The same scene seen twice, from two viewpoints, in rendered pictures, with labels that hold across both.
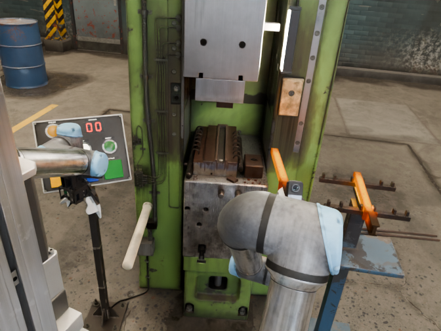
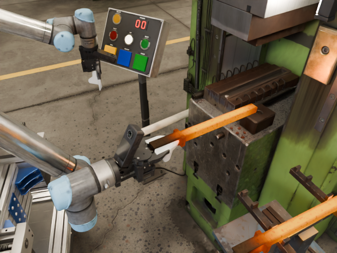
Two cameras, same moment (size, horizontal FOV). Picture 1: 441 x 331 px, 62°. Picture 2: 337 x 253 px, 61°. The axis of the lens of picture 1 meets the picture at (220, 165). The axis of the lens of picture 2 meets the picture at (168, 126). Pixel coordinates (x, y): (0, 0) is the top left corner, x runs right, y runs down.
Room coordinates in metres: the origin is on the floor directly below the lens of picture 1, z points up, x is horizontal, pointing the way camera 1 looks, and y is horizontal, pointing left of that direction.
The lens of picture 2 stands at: (0.71, -0.72, 1.70)
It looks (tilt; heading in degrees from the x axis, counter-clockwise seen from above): 40 degrees down; 57
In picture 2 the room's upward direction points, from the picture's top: straight up
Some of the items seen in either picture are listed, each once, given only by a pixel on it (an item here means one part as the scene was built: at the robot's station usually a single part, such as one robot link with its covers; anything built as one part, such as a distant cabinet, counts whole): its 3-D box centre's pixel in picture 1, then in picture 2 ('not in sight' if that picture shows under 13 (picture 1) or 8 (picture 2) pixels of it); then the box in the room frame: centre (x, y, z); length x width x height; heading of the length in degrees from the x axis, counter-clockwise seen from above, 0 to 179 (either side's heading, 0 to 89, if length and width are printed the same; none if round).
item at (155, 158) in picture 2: not in sight; (154, 155); (0.97, -0.25, 1.13); 0.09 x 0.05 x 0.02; 178
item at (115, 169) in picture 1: (113, 169); (140, 62); (1.31, 0.44, 1.01); 0.07 x 0.05 x 0.07; 115
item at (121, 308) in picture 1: (104, 311); (148, 166); (1.38, 0.58, 0.05); 0.22 x 0.22 x 0.09; 0
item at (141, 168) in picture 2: not in sight; (131, 164); (0.91, -0.23, 1.11); 0.12 x 0.08 x 0.09; 0
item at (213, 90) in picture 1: (220, 77); (269, 8); (1.68, 0.03, 1.32); 0.42 x 0.20 x 0.10; 0
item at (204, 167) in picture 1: (216, 147); (251, 86); (1.68, 0.03, 0.96); 0.42 x 0.20 x 0.09; 0
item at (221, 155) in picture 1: (222, 141); (257, 82); (1.68, 0.00, 0.99); 0.42 x 0.05 x 0.01; 0
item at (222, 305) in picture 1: (218, 255); (237, 187); (1.69, -0.03, 0.23); 0.55 x 0.37 x 0.47; 0
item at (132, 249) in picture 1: (138, 234); (160, 124); (1.37, 0.37, 0.62); 0.44 x 0.05 x 0.05; 0
